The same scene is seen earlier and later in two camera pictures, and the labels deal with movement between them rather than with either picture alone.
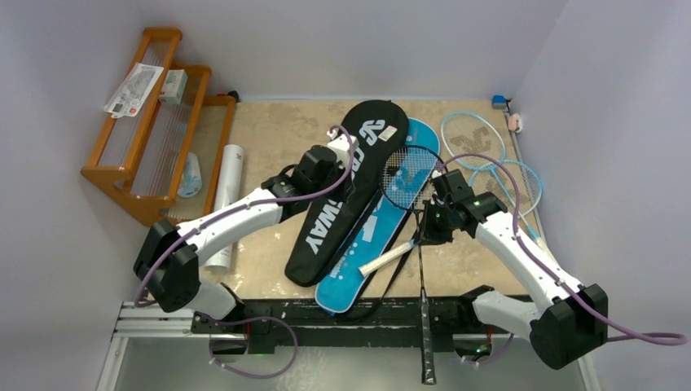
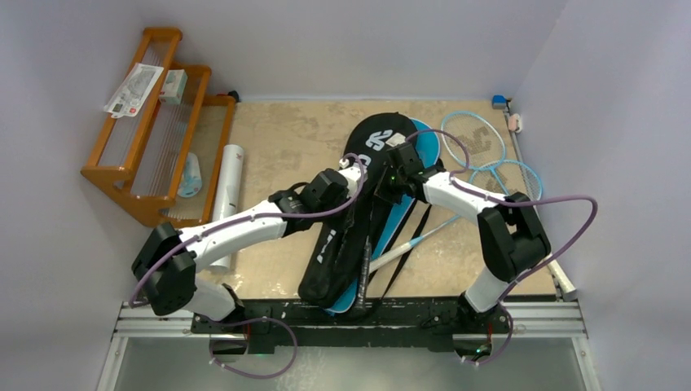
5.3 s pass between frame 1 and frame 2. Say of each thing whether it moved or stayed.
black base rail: stayed
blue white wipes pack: stayed
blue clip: stayed
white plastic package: stayed
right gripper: moved
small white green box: stayed
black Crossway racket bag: moved
